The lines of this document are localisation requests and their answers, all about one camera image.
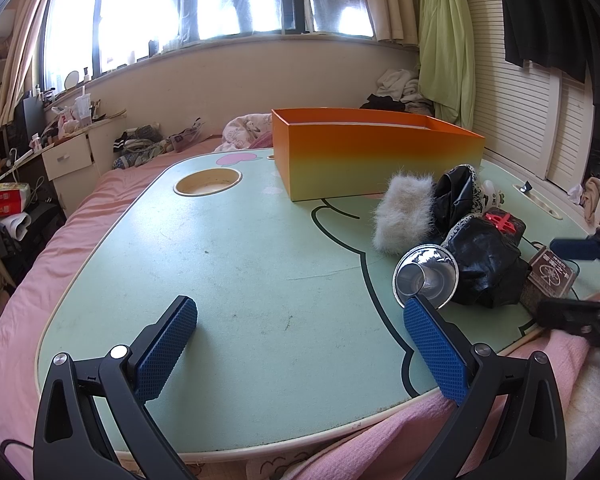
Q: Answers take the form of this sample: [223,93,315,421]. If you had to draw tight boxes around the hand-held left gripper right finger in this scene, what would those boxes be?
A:
[402,295,567,480]

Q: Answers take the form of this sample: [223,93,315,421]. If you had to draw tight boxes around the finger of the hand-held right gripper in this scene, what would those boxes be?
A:
[536,297,600,356]
[550,229,600,263]

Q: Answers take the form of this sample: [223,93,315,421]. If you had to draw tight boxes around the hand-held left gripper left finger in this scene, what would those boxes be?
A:
[32,295,199,480]

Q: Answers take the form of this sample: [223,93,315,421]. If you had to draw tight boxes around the dark brown tin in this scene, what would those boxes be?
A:
[522,246,580,311]

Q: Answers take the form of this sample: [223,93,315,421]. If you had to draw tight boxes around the furry beige pouch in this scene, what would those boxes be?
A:
[371,169,437,256]

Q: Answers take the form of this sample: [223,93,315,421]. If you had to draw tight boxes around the orange cardboard box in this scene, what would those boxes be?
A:
[271,107,485,202]

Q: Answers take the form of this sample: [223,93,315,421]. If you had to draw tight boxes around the beige cloth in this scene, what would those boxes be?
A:
[582,177,600,223]

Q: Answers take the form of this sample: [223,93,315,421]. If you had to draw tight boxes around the dark pouch with red emblem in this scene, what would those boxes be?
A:
[482,210,526,248]

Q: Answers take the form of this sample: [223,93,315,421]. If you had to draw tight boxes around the shiny metal cup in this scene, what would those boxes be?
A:
[392,243,460,311]

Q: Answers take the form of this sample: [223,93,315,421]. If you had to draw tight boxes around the black crinkled plastic bag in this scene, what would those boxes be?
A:
[440,217,531,309]

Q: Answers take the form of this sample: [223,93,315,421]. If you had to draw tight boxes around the small white figure toy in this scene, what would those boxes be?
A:
[480,180,507,211]

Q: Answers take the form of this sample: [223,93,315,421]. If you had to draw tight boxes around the white fleece cloth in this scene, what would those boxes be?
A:
[565,335,600,480]

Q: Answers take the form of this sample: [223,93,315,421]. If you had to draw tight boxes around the green lap desk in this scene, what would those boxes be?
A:
[35,145,596,456]

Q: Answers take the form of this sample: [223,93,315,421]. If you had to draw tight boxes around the white louvered closet door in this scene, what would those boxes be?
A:
[467,0,600,196]

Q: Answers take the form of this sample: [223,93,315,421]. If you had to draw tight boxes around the patterned clothes pile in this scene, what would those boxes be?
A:
[112,117,206,171]

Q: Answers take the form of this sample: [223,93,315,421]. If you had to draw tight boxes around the white drawer cabinet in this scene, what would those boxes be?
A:
[40,112,128,211]

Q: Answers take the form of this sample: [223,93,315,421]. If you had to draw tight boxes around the red and white carton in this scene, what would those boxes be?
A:
[0,182,32,218]

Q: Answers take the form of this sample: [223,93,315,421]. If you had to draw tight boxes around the pink floral quilt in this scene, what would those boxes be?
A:
[215,112,276,153]

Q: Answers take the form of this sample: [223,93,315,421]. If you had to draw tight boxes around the white clothes pile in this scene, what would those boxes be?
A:
[377,67,436,116]

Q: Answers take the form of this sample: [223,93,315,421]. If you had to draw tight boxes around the black hanging garment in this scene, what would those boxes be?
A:
[495,0,600,111]

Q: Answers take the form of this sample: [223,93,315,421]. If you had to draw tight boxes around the black clothes pile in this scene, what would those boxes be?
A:
[360,92,406,111]

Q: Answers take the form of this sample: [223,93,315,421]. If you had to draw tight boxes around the light green hanging garment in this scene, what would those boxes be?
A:
[417,0,477,128]

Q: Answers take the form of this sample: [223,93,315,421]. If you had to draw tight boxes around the plastic cup with straw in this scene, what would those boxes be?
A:
[75,87,92,128]

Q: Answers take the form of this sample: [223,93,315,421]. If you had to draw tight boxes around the black monitor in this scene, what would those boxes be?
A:
[12,95,46,148]

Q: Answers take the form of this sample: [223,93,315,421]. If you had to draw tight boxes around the beige curtain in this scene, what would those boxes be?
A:
[362,0,423,43]
[0,0,63,133]

